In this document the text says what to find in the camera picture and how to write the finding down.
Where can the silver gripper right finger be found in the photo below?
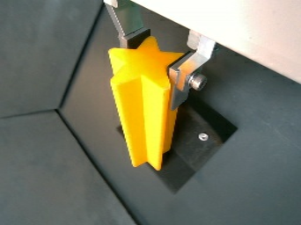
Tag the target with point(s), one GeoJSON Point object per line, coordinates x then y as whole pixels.
{"type": "Point", "coordinates": [184, 71]}

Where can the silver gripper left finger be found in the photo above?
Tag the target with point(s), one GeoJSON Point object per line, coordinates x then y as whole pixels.
{"type": "Point", "coordinates": [125, 13]}

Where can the yellow star prism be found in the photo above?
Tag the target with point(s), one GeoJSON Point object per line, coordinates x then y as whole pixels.
{"type": "Point", "coordinates": [141, 90]}

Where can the black curved fixture stand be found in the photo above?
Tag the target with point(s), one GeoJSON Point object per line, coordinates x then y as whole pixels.
{"type": "Point", "coordinates": [201, 132]}

